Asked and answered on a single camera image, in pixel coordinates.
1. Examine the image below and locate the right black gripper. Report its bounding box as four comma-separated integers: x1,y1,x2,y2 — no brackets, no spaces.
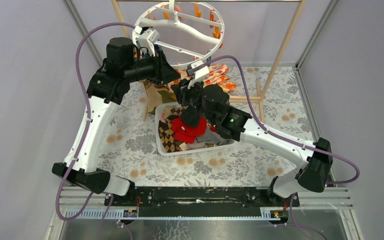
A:
169,77,215,125

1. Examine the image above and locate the black sock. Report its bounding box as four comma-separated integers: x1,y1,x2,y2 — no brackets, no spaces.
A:
179,106,202,128

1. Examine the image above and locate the red sock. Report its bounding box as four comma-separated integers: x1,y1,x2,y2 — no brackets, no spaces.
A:
172,117,217,144

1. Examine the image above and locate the white round clip hanger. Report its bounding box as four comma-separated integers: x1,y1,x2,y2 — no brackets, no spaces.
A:
134,0,225,70

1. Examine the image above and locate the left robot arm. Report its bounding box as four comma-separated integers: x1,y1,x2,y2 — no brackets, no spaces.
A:
51,37,180,206

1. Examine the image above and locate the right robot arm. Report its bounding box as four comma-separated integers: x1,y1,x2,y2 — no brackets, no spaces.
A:
171,79,333,206

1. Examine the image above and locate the hanging brown argyle sock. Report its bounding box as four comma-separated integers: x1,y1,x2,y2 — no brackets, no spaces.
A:
143,80,176,115

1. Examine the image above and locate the white laundry basket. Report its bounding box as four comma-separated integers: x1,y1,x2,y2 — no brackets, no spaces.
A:
154,102,238,157

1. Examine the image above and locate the orange patterned cloth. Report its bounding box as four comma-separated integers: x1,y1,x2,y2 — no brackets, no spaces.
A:
167,64,237,93

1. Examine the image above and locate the grey sock in basket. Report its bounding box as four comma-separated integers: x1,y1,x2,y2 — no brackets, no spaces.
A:
196,128,230,146

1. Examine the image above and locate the brown argyle sock in basket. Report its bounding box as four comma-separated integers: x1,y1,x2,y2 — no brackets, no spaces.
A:
158,106,184,153

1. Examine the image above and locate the floral table cloth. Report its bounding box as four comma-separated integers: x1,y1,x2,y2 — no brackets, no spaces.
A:
97,66,313,187

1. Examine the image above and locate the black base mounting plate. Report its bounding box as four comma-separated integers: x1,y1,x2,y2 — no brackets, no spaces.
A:
104,186,300,218

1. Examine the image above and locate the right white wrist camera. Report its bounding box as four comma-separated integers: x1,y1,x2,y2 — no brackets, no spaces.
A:
186,60,210,89

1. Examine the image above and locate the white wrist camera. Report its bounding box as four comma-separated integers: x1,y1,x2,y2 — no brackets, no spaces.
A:
132,26,160,57
186,60,210,89

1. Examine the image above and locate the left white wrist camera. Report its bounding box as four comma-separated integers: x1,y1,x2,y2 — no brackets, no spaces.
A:
132,26,160,57

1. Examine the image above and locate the wooden drying rack frame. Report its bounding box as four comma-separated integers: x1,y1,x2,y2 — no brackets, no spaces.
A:
111,0,307,124

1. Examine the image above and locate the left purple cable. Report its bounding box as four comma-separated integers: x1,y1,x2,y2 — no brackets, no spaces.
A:
55,22,137,240

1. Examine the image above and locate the purple cable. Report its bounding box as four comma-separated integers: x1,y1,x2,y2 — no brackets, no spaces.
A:
55,22,137,240
191,54,361,240

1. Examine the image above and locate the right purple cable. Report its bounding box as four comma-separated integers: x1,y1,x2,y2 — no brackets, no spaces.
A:
191,54,361,240

